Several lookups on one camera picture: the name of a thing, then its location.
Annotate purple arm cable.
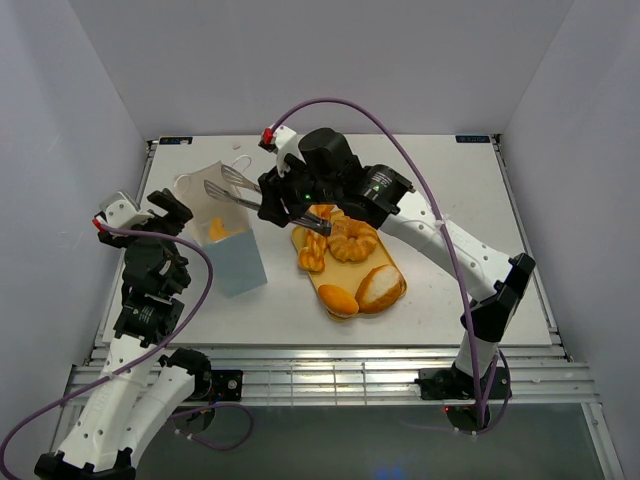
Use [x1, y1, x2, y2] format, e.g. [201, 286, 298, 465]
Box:
[0, 222, 255, 474]
[272, 97, 512, 435]

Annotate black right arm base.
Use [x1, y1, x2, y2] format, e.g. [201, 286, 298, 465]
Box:
[414, 366, 512, 400]

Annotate orange twisted bread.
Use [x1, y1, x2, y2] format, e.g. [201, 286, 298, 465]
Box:
[298, 205, 334, 272]

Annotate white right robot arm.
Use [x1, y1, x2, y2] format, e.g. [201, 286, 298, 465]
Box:
[258, 126, 535, 398]

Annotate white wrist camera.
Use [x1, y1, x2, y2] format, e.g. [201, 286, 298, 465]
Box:
[93, 191, 153, 230]
[259, 125, 300, 177]

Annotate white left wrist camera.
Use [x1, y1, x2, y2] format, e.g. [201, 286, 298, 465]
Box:
[93, 191, 153, 230]

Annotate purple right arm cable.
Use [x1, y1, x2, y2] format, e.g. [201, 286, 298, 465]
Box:
[272, 97, 512, 435]

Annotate aluminium frame rail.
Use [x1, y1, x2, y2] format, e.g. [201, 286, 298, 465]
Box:
[64, 347, 601, 406]

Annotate blue white paper bag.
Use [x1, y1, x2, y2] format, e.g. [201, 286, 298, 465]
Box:
[173, 162, 267, 298]

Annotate sugar dusted oval bread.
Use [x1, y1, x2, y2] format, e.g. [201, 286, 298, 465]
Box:
[355, 264, 407, 314]

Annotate glazed ring pastry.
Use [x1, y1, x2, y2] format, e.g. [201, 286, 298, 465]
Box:
[327, 215, 378, 262]

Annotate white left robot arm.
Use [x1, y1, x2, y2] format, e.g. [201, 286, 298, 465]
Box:
[34, 189, 212, 479]

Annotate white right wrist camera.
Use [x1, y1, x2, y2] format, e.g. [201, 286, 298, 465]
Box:
[259, 125, 300, 177]

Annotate blue table corner sticker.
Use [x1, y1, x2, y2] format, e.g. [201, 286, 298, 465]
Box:
[158, 136, 193, 145]

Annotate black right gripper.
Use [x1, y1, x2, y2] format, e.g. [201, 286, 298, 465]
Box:
[256, 152, 339, 229]

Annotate yellow plastic tray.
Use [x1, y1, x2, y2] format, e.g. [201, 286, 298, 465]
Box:
[291, 226, 399, 322]

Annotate small plain donut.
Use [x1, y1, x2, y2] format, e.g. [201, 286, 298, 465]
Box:
[208, 216, 244, 243]

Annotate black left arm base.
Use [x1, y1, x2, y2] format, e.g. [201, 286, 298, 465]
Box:
[188, 370, 244, 403]

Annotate metal serving tongs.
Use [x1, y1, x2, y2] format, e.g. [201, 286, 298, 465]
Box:
[203, 164, 332, 237]

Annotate orange round bun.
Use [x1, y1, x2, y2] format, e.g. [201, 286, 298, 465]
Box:
[318, 284, 359, 318]

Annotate blue sticker right corner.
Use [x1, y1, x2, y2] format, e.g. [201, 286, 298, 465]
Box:
[455, 135, 491, 144]

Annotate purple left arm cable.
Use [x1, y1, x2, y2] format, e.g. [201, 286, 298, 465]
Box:
[0, 222, 255, 474]

